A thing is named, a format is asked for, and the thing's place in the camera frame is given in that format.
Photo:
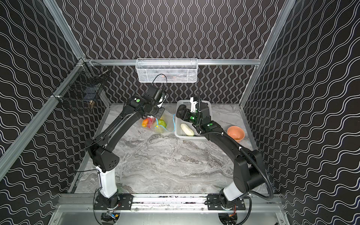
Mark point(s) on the clear zip top bag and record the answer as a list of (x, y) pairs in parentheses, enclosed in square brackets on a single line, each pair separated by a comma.
[(169, 118)]

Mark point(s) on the black avocado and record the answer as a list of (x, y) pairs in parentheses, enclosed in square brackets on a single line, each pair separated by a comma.
[(181, 109)]

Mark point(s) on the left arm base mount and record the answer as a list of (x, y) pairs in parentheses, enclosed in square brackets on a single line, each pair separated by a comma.
[(117, 201)]

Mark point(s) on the white daikon radish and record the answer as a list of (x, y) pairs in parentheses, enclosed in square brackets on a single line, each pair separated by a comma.
[(185, 128)]

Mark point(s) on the orange ceramic bowl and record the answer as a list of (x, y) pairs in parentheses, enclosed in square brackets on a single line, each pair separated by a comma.
[(237, 133)]

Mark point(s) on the red apple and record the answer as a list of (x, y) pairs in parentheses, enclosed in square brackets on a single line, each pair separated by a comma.
[(150, 122)]

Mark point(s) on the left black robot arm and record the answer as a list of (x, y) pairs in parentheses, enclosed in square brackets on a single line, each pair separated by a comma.
[(100, 148)]

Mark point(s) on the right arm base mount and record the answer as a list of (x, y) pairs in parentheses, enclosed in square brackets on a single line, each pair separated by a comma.
[(217, 202)]

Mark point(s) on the green cabbage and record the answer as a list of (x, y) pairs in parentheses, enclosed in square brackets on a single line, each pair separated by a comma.
[(160, 126)]

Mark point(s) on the white mesh wall basket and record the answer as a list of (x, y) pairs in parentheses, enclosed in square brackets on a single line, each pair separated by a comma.
[(167, 70)]

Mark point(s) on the white plastic basket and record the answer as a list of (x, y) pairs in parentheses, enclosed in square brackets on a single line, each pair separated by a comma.
[(178, 130)]

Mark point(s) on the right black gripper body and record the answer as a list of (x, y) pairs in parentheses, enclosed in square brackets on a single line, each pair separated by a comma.
[(182, 111)]

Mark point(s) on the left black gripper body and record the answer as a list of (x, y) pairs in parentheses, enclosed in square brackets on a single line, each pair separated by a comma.
[(155, 113)]

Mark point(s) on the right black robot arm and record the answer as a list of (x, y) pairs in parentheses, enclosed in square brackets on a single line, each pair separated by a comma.
[(249, 176)]

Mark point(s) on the red yellow mango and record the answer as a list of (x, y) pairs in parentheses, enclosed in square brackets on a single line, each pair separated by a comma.
[(145, 123)]

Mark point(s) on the aluminium front rail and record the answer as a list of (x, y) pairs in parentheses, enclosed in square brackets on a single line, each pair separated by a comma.
[(146, 203)]

